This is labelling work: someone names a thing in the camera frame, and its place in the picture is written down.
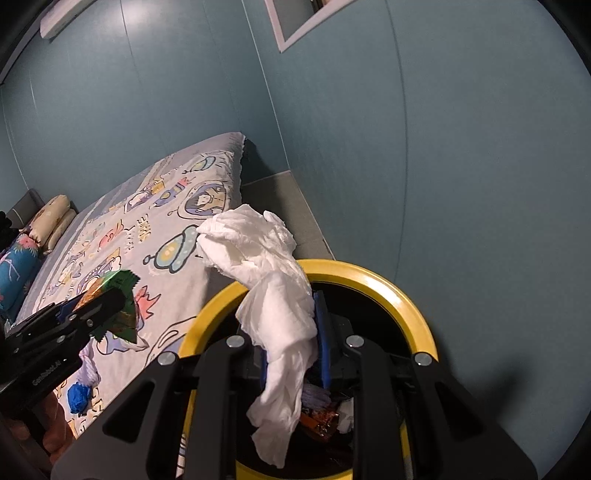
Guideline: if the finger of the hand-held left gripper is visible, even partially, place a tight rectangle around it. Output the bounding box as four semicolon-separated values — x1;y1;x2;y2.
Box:
9;294;95;340
25;287;128;354

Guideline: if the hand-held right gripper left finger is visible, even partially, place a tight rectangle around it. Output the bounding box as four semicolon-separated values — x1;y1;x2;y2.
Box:
51;335;274;480

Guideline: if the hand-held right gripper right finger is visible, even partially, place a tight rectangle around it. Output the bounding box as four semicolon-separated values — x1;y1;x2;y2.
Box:
313;291;539;480

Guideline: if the green foil wrapper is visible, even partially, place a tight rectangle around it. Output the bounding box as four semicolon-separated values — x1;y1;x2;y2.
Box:
75;270;140;344

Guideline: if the white tissue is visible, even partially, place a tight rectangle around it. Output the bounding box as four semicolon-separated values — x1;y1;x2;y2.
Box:
196;204;321;468

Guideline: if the yellow round waste bin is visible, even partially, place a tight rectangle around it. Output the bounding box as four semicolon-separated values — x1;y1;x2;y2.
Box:
177;259;440;480

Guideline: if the person's left hand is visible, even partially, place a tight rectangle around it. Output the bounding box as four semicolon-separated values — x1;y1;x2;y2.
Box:
9;392;77;462

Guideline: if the blue crumpled wad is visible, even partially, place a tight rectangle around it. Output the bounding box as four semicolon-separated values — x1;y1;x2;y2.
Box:
67;384;90;415

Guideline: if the pale purple fuzzy wad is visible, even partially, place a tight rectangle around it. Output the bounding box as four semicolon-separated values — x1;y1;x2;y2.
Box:
78;345;101;389

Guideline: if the purple crumpled wad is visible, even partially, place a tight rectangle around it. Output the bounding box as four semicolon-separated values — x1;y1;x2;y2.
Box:
301;386;332;411

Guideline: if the blue floral pillow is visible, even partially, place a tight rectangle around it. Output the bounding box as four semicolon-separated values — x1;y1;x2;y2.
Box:
0;232;43;320

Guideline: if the orange foil wrapper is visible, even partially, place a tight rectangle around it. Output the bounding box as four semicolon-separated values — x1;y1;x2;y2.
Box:
299;410;341;445

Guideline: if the small white paper scrap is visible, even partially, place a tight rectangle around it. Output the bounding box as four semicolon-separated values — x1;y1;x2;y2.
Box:
336;398;355;435

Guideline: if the bed with cartoon bedsheet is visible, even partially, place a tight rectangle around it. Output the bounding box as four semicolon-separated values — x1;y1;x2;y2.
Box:
9;132;246;446

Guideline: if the white framed window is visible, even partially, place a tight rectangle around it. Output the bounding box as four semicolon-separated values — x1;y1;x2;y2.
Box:
264;0;366;53

